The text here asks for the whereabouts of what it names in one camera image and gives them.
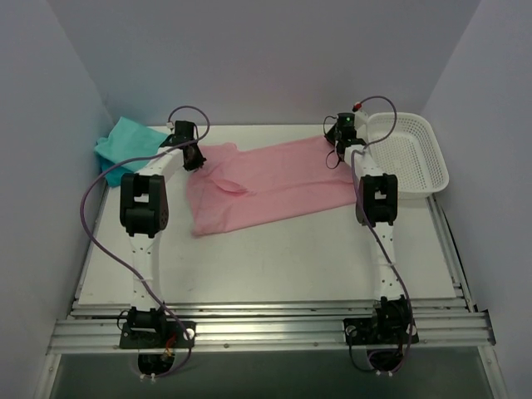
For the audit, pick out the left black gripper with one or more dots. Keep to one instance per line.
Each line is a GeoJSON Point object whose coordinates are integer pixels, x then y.
{"type": "Point", "coordinates": [192, 157]}

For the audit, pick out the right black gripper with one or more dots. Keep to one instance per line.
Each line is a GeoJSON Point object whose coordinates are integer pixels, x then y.
{"type": "Point", "coordinates": [340, 145]}

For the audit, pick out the pink t-shirt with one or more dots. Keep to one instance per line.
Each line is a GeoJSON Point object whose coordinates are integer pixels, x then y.
{"type": "Point", "coordinates": [237, 189]}

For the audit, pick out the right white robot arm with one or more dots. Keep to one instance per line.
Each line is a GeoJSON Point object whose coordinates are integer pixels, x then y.
{"type": "Point", "coordinates": [376, 208]}

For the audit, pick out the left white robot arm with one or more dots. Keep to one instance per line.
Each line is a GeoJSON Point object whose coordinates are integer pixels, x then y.
{"type": "Point", "coordinates": [145, 213]}

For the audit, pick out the teal folded t-shirt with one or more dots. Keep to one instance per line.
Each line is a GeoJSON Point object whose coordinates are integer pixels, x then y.
{"type": "Point", "coordinates": [127, 139]}

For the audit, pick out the white perforated plastic basket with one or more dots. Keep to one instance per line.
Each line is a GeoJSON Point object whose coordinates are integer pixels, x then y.
{"type": "Point", "coordinates": [405, 145]}

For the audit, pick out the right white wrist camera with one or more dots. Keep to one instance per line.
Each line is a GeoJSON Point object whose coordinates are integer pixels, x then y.
{"type": "Point", "coordinates": [360, 117]}

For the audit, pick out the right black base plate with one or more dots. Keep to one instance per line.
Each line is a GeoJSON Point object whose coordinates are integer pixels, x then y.
{"type": "Point", "coordinates": [369, 331]}

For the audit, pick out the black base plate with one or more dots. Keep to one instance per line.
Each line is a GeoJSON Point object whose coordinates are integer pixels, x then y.
{"type": "Point", "coordinates": [148, 338]}
{"type": "Point", "coordinates": [369, 331]}

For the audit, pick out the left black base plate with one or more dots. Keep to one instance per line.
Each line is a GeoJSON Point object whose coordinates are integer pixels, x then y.
{"type": "Point", "coordinates": [148, 338]}

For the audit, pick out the aluminium rail frame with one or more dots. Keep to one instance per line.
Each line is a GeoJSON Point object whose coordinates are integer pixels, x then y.
{"type": "Point", "coordinates": [287, 350]}

